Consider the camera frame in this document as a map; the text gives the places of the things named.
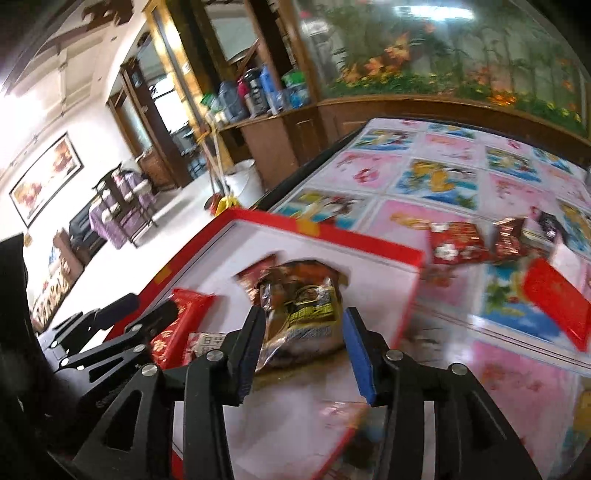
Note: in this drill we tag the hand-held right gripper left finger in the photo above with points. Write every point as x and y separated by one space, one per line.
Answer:
247 364

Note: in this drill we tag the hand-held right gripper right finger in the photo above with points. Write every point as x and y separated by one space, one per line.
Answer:
362 364

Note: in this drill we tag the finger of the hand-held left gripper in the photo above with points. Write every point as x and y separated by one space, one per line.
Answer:
154 318
115 310

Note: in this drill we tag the red floral snack packet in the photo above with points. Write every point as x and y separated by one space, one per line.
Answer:
455 247
184 318

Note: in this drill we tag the green brown snack packet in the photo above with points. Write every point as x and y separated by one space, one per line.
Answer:
300 318

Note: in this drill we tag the red and white cardboard box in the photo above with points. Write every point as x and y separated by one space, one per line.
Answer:
300 247

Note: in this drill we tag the black snack packet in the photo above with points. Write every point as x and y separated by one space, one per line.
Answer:
551 227

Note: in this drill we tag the white snack packet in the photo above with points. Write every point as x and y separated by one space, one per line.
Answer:
203 346

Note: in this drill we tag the black sofa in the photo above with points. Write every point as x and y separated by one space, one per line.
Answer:
85 228

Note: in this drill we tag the dark chairs with purple cloth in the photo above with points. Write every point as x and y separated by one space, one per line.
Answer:
124 203

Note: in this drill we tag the white bucket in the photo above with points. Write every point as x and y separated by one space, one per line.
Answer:
244 182

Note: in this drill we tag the dark red foil snack packet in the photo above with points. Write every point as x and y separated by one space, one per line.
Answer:
508 240

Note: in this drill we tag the flat red packet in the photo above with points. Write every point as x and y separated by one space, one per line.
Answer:
558 300

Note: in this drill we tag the wooden cabinet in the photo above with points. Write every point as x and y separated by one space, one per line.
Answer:
277 138

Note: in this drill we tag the green bottle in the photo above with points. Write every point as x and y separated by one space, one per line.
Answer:
213 107

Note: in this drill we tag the blue water jug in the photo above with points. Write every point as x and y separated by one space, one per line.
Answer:
231 101

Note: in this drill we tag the blue plastic bottle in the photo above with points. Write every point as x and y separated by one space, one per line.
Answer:
270 90

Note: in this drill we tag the clear tub with green lid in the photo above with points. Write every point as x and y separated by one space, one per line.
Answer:
295 90

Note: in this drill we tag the glass aquarium with artificial flowers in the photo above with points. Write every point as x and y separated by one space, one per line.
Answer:
438 46

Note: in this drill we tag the framed wall painting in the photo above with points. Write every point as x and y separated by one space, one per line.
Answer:
46 177

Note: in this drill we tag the wooden door frame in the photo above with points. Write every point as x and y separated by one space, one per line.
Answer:
157 124

